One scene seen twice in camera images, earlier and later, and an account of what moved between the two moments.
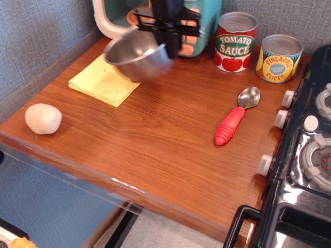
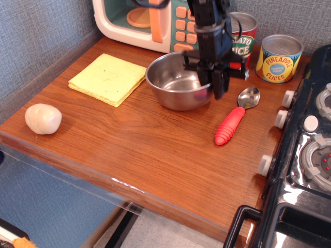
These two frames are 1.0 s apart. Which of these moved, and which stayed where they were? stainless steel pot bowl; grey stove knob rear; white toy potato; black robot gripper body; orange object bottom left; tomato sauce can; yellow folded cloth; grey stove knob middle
Moved: black robot gripper body; stainless steel pot bowl
Stayed: white toy potato; orange object bottom left; grey stove knob middle; grey stove knob rear; yellow folded cloth; tomato sauce can
